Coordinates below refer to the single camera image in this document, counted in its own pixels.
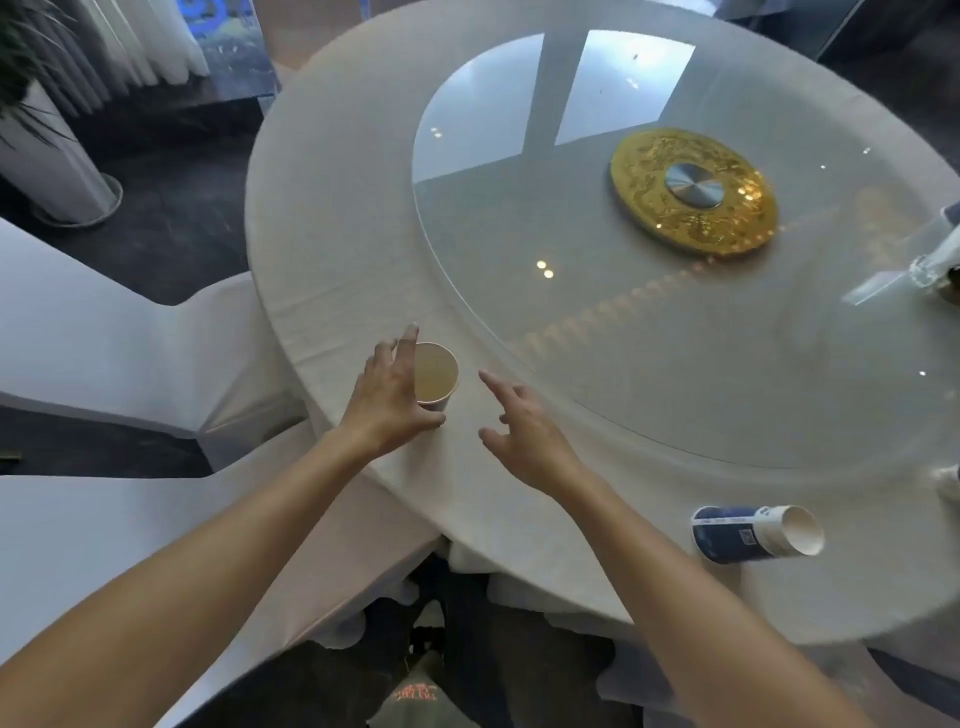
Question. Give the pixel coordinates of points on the round glass turntable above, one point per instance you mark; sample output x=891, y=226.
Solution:
x=675, y=300

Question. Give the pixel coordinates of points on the blue paper cup stack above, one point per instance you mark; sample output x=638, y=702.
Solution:
x=742, y=534

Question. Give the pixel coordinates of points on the beige round tablecloth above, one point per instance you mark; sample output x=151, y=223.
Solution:
x=345, y=225

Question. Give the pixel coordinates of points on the person's left hand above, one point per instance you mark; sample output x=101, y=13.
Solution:
x=382, y=405

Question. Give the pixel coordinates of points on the white plant pot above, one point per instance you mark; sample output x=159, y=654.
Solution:
x=52, y=161

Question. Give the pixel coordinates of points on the person's right thumb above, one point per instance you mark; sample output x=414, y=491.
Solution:
x=495, y=441

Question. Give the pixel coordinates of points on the white covered chair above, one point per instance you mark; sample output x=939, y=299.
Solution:
x=247, y=517
x=112, y=345

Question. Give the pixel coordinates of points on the person's right hand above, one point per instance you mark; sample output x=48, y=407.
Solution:
x=536, y=442

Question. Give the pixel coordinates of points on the green plant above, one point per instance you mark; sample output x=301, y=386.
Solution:
x=22, y=52

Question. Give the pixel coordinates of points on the person's right forearm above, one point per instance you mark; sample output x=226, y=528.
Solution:
x=697, y=607

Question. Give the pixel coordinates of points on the gold turntable base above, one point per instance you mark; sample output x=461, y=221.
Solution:
x=694, y=193

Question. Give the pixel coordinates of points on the person's left forearm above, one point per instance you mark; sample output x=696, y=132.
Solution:
x=187, y=577

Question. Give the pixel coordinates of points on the white curtain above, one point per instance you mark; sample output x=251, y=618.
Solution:
x=127, y=45

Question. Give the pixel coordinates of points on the white paper cup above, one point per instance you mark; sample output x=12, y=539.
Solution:
x=436, y=375

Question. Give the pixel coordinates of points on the person's dark trousers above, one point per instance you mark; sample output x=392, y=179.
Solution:
x=510, y=660

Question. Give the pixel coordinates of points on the person's left thumb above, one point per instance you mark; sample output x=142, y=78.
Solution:
x=429, y=420

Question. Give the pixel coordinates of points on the blue picture panel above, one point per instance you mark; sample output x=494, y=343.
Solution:
x=225, y=41

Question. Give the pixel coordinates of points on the clear bottle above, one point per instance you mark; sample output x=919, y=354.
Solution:
x=930, y=268

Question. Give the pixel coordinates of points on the person's left middle finger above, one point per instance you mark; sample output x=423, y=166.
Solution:
x=385, y=352

